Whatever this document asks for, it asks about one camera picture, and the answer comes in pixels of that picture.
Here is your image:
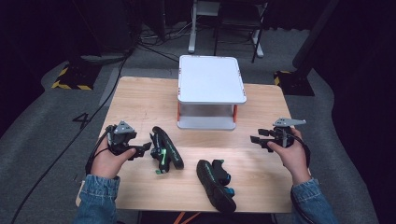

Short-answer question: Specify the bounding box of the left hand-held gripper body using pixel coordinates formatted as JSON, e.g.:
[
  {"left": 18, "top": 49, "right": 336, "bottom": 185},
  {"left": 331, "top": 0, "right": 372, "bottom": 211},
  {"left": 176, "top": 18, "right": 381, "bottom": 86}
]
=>
[{"left": 105, "top": 120, "right": 139, "bottom": 157}]

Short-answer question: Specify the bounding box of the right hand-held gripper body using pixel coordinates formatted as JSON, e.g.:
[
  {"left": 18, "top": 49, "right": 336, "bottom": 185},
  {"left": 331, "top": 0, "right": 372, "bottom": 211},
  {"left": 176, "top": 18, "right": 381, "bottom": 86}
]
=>
[{"left": 273, "top": 117, "right": 307, "bottom": 149}]

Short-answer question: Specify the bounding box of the black shoe green trim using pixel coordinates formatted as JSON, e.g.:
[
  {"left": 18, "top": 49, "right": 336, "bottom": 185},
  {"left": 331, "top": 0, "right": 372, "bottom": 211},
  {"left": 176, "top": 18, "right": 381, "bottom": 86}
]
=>
[{"left": 149, "top": 125, "right": 185, "bottom": 175}]

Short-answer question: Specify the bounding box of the black shoe blue trim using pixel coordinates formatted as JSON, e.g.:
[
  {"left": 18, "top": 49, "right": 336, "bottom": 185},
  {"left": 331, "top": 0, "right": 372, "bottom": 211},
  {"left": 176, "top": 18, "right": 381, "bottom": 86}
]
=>
[{"left": 195, "top": 159, "right": 238, "bottom": 215}]

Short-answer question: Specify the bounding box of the white two-tier shoe rack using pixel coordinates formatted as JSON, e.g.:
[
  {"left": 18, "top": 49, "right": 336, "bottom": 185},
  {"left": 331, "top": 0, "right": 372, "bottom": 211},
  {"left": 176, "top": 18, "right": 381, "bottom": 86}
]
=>
[{"left": 176, "top": 54, "right": 248, "bottom": 132}]

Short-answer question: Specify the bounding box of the person's right hand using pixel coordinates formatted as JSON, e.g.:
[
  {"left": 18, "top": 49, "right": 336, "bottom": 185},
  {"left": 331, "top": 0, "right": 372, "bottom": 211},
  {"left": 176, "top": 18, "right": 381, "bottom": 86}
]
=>
[{"left": 266, "top": 127, "right": 312, "bottom": 187}]

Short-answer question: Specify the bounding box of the person's left hand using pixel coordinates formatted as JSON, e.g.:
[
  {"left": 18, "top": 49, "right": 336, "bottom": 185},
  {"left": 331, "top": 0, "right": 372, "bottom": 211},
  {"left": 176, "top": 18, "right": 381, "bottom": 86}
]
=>
[{"left": 90, "top": 136, "right": 137, "bottom": 180}]

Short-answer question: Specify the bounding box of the yellow-black striped stand base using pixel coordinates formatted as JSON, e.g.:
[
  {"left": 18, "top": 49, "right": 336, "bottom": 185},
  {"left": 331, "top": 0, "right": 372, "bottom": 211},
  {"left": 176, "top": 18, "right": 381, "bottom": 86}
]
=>
[
  {"left": 50, "top": 55, "right": 103, "bottom": 91},
  {"left": 273, "top": 69, "right": 316, "bottom": 97}
]

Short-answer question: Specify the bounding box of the dark slanted stand pole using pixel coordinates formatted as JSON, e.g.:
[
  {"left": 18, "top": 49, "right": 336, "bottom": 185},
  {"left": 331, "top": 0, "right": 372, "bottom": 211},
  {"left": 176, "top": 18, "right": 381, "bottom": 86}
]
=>
[{"left": 291, "top": 0, "right": 341, "bottom": 71}]

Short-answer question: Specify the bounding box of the black metal chair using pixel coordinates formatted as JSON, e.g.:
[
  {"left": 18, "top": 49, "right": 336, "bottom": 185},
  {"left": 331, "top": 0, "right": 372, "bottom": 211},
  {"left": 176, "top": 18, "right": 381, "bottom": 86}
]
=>
[{"left": 213, "top": 0, "right": 269, "bottom": 64}]

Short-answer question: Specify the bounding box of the right hand-held gripper black cable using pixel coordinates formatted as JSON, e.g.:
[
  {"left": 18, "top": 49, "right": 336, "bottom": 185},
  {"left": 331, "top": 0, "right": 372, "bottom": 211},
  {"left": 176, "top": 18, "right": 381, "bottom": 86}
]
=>
[{"left": 289, "top": 133, "right": 312, "bottom": 224}]

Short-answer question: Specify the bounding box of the hand-held gripper black cable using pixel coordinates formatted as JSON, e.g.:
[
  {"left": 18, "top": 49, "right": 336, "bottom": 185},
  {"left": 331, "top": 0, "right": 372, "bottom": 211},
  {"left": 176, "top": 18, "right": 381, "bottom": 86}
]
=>
[
  {"left": 84, "top": 124, "right": 114, "bottom": 175},
  {"left": 289, "top": 133, "right": 312, "bottom": 224}
]

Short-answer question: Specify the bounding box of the left hand-held gripper black cable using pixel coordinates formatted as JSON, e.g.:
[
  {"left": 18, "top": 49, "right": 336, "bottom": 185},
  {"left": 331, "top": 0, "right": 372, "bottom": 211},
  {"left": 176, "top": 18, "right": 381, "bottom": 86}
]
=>
[{"left": 84, "top": 124, "right": 114, "bottom": 175}]

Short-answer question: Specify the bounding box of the long black floor cable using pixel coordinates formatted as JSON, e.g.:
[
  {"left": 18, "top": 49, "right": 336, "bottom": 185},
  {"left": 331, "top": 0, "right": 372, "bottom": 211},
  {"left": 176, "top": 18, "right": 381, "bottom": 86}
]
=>
[{"left": 10, "top": 50, "right": 134, "bottom": 224}]

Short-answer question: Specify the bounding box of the orange strap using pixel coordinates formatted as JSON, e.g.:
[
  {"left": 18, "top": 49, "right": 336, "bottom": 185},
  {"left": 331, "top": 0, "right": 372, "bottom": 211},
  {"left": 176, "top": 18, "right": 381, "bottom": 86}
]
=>
[{"left": 172, "top": 211, "right": 202, "bottom": 224}]

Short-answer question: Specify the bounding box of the bundle of floor cables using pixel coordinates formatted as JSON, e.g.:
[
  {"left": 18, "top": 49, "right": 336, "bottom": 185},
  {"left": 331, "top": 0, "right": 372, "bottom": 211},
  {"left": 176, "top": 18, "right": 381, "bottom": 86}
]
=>
[{"left": 135, "top": 21, "right": 195, "bottom": 63}]

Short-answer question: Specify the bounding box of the white metal stand frame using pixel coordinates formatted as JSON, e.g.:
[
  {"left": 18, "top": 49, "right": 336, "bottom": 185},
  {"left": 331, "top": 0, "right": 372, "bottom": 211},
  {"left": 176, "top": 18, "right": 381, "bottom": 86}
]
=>
[{"left": 187, "top": 0, "right": 265, "bottom": 59}]

